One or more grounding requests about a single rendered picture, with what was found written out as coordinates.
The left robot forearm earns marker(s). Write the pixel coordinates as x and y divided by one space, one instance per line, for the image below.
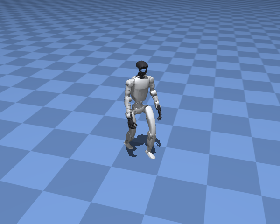
156 101

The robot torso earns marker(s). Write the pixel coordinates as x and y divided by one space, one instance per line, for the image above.
139 93

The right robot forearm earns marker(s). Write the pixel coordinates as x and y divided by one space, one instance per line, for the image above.
128 107

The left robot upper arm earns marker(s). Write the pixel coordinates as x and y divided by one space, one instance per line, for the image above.
152 86

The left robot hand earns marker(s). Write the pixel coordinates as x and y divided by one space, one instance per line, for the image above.
159 112

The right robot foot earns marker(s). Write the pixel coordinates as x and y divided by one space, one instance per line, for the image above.
128 146

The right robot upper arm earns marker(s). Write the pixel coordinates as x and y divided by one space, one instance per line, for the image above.
129 85

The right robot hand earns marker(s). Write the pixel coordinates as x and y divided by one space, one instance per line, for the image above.
131 123

